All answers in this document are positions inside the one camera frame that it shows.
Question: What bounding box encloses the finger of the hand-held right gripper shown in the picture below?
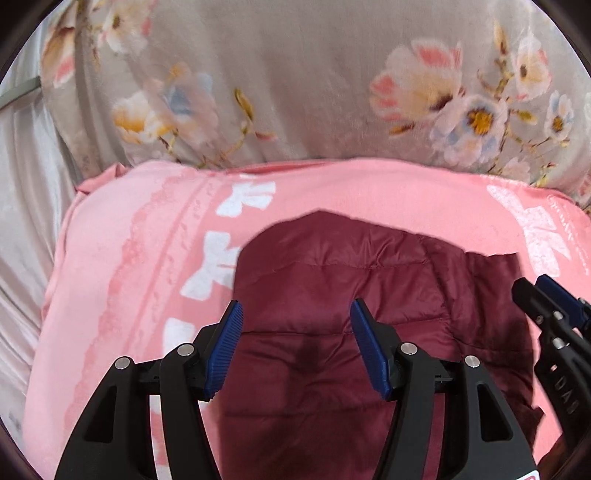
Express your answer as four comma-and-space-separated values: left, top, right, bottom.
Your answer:
536, 274, 591, 340
512, 277, 591, 446

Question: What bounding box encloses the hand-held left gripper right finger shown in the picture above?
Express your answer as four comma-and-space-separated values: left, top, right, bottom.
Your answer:
349, 298, 536, 480

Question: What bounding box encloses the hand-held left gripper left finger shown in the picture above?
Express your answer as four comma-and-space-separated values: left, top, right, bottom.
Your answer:
54, 300, 245, 480

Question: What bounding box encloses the maroon puffer jacket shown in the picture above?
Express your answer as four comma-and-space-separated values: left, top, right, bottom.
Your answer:
217, 209, 555, 480

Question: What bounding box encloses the pink blanket with white bows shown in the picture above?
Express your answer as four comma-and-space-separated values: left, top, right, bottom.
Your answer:
25, 157, 591, 480

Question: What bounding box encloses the pale satin cloth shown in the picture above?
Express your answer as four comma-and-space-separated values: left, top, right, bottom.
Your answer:
0, 18, 81, 444

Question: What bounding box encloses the grey floral bedsheet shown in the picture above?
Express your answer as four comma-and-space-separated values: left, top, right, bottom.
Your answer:
39, 0, 591, 204

